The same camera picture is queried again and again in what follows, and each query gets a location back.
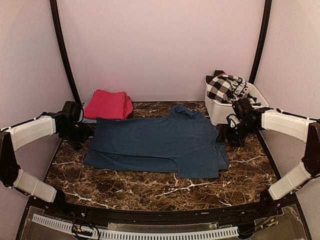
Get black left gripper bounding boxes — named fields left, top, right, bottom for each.
left=60, top=121, right=94, bottom=151

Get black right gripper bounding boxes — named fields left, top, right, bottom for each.
left=215, top=120, right=257, bottom=147

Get pink trousers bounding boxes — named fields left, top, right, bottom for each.
left=84, top=89, right=134, bottom=120

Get dark blue garment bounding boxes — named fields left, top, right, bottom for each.
left=83, top=105, right=230, bottom=179

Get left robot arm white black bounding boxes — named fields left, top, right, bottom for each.
left=0, top=113, right=92, bottom=218

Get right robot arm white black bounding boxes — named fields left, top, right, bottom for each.
left=224, top=108, right=320, bottom=217

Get white plastic laundry bin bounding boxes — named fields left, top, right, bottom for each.
left=204, top=81, right=270, bottom=127

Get folded light blue shirt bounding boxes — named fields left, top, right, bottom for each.
left=81, top=102, right=98, bottom=125

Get black shirt white lettering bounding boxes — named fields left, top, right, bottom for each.
left=225, top=74, right=257, bottom=105

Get black white checkered shirt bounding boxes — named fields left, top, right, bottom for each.
left=205, top=70, right=231, bottom=104

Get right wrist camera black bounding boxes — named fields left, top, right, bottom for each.
left=232, top=98, right=254, bottom=119

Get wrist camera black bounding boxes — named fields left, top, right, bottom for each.
left=61, top=101, right=82, bottom=122
left=232, top=98, right=254, bottom=119

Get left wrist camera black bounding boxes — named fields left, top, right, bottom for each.
left=61, top=101, right=82, bottom=122

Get black curved front rail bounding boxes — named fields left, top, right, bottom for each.
left=39, top=202, right=264, bottom=226

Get white slotted cable duct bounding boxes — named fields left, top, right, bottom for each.
left=31, top=214, right=239, bottom=240

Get right black corner post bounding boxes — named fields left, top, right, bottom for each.
left=249, top=0, right=272, bottom=84

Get black corner post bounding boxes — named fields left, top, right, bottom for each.
left=49, top=0, right=81, bottom=104
left=249, top=0, right=272, bottom=84

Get left black corner post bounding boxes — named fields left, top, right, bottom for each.
left=49, top=0, right=81, bottom=104

